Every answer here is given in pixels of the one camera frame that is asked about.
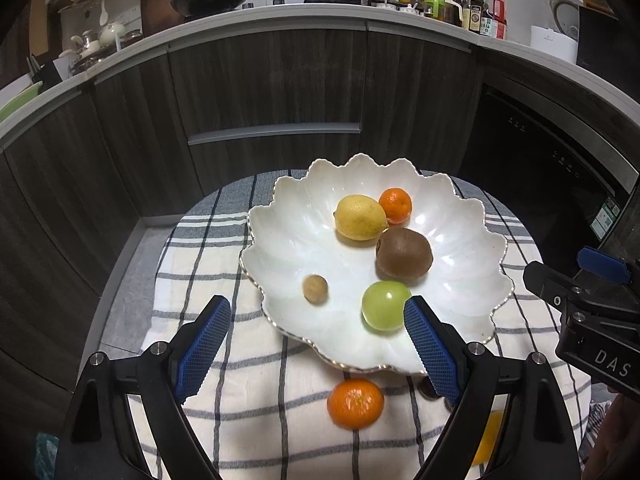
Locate black knife block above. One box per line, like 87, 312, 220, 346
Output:
26, 54, 69, 87

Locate brown kiwi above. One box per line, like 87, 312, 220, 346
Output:
375, 227, 434, 281

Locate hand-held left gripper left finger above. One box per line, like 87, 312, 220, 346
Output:
60, 295, 232, 480

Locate yellow lemon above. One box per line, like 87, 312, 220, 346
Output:
333, 194, 389, 242

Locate dark wood kitchen cabinets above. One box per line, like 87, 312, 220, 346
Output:
0, 27, 640, 411

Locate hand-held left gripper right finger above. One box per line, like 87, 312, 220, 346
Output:
404, 296, 581, 480

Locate white box appliance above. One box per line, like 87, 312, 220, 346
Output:
529, 25, 579, 64

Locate dark wooden cutting board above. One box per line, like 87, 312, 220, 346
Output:
139, 0, 187, 37

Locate green plastic basin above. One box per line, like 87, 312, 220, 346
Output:
0, 81, 44, 124

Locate dark soy sauce bottle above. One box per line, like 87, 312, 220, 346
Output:
462, 0, 486, 31

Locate orange mandarin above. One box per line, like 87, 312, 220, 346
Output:
378, 187, 413, 225
327, 378, 385, 430

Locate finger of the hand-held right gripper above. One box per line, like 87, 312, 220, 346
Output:
576, 246, 631, 287
523, 261, 598, 312

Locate white teapot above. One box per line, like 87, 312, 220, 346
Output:
98, 21, 126, 46

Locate green grape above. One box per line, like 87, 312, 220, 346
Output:
361, 281, 413, 332

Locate white electric kettle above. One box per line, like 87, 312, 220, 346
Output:
547, 0, 584, 42

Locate white checked tablecloth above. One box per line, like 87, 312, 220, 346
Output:
140, 170, 593, 480

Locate red label oil bottle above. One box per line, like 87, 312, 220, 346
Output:
482, 0, 508, 40

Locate small brown longan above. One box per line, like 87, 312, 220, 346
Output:
302, 274, 329, 306

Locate small yellow-orange citrus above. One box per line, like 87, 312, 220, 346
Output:
470, 409, 505, 467

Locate black microwave oven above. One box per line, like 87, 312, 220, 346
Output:
575, 6, 640, 93

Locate person's right forearm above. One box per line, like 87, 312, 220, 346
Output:
590, 392, 640, 480

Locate white scalloped bowl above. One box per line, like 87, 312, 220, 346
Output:
239, 152, 515, 376

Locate black built-in dishwasher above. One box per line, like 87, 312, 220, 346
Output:
459, 84, 618, 262

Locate black gas stove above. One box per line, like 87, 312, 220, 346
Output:
272, 0, 362, 9

